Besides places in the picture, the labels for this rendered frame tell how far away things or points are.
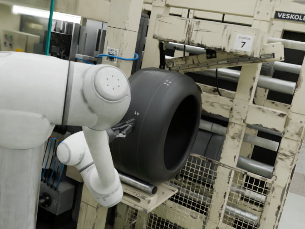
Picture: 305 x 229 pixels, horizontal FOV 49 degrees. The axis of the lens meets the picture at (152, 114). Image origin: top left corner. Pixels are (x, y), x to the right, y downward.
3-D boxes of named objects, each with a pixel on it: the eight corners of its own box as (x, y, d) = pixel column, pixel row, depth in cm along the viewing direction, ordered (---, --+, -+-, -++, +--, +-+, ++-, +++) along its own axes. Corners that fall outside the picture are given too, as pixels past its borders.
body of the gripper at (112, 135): (110, 131, 128) (124, 125, 136) (93, 125, 132) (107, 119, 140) (109, 148, 131) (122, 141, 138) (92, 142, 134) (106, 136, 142)
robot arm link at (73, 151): (76, 136, 130) (94, 164, 129) (46, 148, 117) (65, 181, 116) (92, 122, 124) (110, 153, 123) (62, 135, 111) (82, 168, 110)
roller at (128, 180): (97, 172, 182) (98, 165, 181) (103, 170, 186) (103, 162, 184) (152, 196, 166) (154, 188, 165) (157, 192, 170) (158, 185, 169)
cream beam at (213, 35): (151, 38, 195) (155, 12, 192) (169, 42, 217) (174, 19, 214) (253, 57, 168) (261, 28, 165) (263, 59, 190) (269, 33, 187)
